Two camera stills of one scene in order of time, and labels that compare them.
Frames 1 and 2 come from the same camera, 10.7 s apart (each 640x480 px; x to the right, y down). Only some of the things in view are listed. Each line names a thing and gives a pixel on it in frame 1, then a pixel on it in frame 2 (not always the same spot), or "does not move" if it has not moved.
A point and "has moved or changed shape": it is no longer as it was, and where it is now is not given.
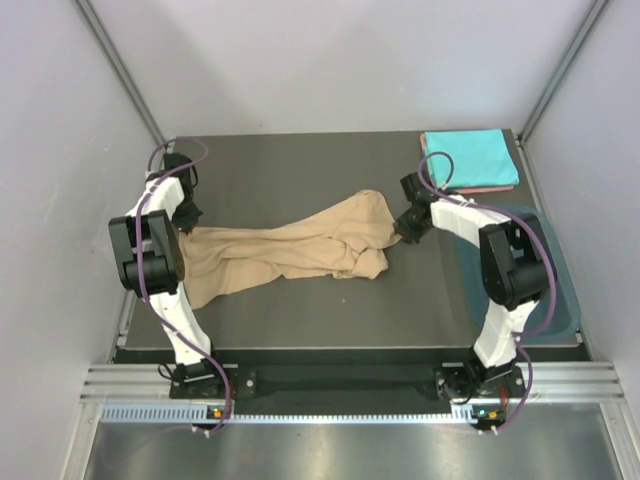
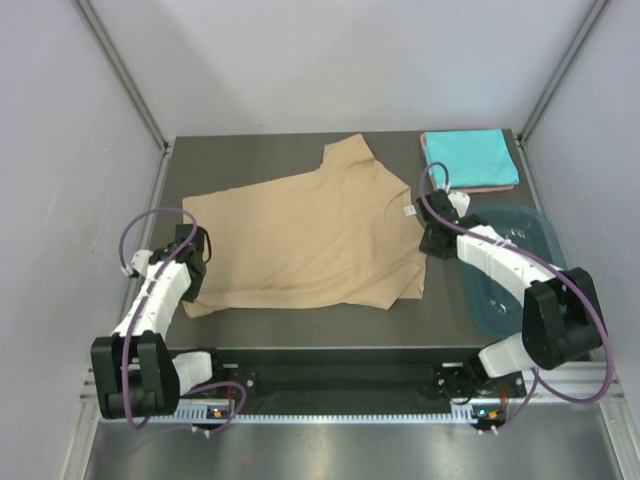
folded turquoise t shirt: x=480 y=157 does not move
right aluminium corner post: x=563 y=68 does not move
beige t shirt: x=345 y=239 has moved or changed shape
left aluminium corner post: x=89 y=14 does not move
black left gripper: x=189 y=221 → x=192 y=293
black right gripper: x=402 y=226 → x=426 y=248
